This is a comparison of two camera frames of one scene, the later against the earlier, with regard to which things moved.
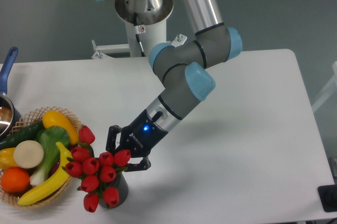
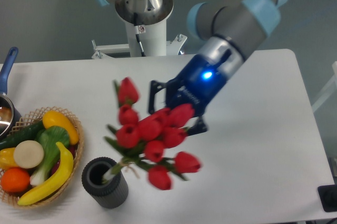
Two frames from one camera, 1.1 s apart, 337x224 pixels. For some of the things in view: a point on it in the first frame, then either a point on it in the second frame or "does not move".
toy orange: [15, 179] does not move
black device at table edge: [327, 194] does not move
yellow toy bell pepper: [7, 159] does not move
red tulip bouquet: [97, 173] -> [143, 142]
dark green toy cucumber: [29, 132] does not move
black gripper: [139, 137] -> [196, 84]
